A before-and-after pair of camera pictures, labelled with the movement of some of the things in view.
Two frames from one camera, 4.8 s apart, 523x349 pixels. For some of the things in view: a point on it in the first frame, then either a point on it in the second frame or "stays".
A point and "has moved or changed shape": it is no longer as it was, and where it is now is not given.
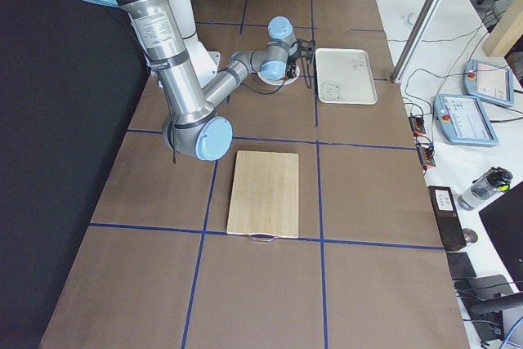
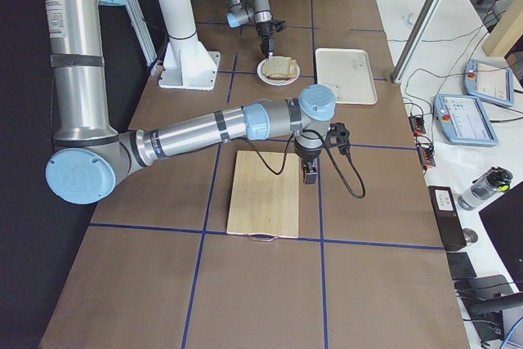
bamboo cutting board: [265, 195] stays
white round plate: [279, 82] has moved or changed shape
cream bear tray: [344, 76] stays
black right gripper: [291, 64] → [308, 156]
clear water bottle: [496, 179] stays
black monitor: [503, 221] stays
